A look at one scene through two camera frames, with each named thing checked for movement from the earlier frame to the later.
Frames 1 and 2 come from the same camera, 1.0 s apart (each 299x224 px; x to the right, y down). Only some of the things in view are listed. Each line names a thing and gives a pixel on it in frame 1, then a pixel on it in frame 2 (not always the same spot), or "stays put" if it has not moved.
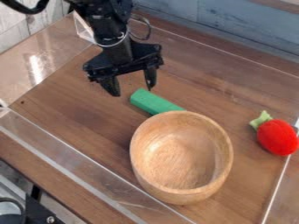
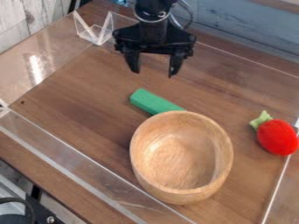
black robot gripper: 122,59 → 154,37
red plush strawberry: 275,134 stays put
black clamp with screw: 39,213 stays put
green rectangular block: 152,102 stays put
